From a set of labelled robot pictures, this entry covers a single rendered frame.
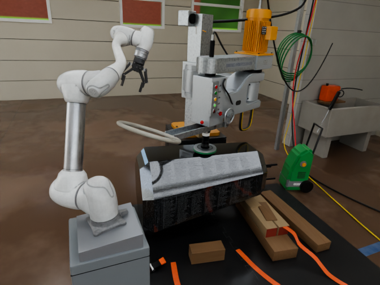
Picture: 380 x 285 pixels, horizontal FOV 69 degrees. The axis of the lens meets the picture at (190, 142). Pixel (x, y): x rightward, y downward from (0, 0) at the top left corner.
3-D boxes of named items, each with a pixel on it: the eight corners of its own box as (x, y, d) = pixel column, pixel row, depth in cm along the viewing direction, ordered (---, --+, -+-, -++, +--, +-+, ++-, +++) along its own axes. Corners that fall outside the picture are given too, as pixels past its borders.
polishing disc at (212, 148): (194, 152, 252) (194, 151, 251) (193, 143, 271) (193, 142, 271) (217, 152, 253) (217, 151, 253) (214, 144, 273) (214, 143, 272)
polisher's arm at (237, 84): (243, 112, 313) (248, 68, 295) (261, 117, 299) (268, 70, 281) (199, 125, 263) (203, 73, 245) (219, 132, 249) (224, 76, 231)
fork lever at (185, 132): (214, 121, 277) (214, 116, 276) (229, 126, 265) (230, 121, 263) (161, 135, 229) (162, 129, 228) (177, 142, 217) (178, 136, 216)
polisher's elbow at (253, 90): (236, 99, 291) (237, 80, 283) (244, 96, 306) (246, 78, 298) (253, 102, 281) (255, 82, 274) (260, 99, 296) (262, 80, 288)
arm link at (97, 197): (108, 225, 145) (101, 189, 137) (79, 219, 151) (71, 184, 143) (124, 207, 159) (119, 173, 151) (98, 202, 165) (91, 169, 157)
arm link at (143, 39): (151, 54, 193) (134, 48, 194) (158, 32, 192) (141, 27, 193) (147, 50, 182) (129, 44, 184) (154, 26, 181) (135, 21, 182)
